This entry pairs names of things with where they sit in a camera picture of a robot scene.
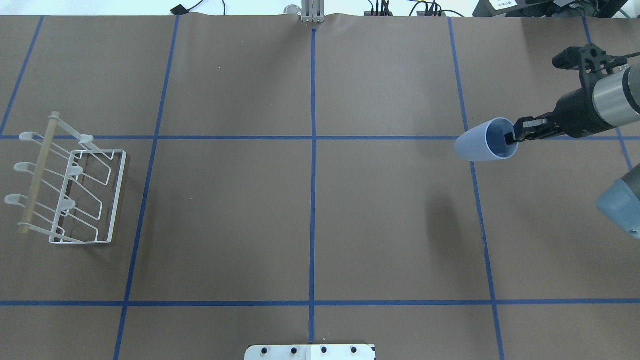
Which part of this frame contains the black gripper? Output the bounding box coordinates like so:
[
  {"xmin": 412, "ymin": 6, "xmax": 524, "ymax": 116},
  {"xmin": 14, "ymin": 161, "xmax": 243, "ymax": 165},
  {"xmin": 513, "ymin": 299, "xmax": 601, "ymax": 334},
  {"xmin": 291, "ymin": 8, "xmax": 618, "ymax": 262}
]
[{"xmin": 504, "ymin": 89, "xmax": 607, "ymax": 146}]

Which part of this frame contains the blue plastic cup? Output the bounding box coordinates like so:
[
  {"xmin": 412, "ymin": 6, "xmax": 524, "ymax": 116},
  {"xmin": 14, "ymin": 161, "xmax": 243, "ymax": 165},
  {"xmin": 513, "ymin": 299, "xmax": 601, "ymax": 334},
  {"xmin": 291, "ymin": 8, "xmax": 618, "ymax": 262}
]
[{"xmin": 454, "ymin": 117, "xmax": 519, "ymax": 162}]

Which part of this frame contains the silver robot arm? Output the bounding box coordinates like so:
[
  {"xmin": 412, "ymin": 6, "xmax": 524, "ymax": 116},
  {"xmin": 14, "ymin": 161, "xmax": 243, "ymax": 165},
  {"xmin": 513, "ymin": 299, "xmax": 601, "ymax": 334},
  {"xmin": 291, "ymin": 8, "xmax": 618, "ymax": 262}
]
[{"xmin": 498, "ymin": 67, "xmax": 640, "ymax": 239}]

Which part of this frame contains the black usb hub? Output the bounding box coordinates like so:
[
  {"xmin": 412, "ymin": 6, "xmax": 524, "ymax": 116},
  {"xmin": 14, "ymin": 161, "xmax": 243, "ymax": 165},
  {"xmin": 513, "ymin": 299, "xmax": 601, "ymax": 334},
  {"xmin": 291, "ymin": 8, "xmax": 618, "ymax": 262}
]
[{"xmin": 363, "ymin": 0, "xmax": 394, "ymax": 18}]

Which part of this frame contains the brown paper table cover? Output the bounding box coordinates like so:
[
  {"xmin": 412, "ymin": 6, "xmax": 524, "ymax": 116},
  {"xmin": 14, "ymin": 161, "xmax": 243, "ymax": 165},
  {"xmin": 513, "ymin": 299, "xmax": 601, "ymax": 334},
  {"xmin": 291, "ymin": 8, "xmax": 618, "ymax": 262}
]
[{"xmin": 1, "ymin": 13, "xmax": 639, "ymax": 360}]

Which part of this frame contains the white mounting plate with bolts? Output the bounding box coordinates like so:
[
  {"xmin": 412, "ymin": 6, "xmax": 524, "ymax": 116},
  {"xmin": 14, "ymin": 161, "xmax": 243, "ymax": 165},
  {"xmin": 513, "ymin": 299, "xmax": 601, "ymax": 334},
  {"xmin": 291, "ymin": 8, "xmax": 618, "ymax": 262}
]
[{"xmin": 244, "ymin": 344, "xmax": 377, "ymax": 360}]

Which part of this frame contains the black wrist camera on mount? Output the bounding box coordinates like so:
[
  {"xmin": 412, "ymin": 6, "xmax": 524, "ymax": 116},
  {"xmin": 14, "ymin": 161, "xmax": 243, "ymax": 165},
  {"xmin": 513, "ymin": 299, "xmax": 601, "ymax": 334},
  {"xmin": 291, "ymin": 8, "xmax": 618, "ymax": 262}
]
[{"xmin": 551, "ymin": 43, "xmax": 628, "ymax": 91}]

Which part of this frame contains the aluminium frame post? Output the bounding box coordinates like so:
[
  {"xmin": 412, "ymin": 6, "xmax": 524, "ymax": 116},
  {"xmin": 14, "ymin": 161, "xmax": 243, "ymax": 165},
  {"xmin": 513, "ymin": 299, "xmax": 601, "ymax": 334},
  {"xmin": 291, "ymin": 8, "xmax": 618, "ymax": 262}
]
[{"xmin": 301, "ymin": 0, "xmax": 326, "ymax": 23}]

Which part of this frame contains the white wire cup rack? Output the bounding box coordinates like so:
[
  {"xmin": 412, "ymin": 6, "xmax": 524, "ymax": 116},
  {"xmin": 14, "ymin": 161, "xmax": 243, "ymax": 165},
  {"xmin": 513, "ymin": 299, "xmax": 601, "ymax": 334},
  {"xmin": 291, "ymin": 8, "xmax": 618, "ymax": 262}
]
[{"xmin": 4, "ymin": 111, "xmax": 129, "ymax": 246}]

